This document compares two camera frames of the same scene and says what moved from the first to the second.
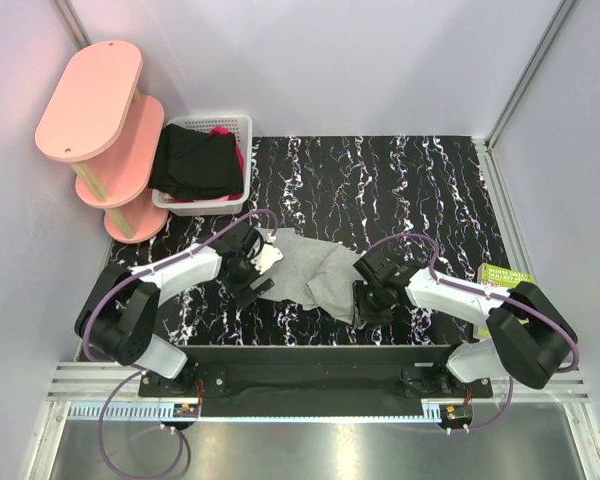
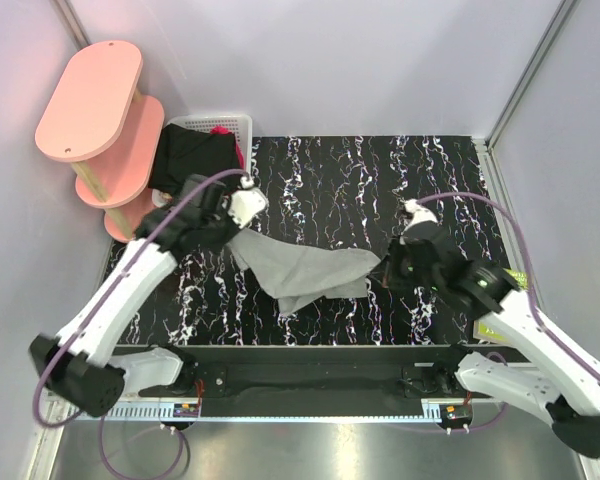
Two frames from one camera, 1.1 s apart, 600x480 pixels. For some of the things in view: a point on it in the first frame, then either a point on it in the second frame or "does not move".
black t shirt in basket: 190,164 does not move
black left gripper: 244,295 -> 218,245
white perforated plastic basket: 241,124 does not move
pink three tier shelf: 95,120 does not move
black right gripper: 382,318 -> 390,277
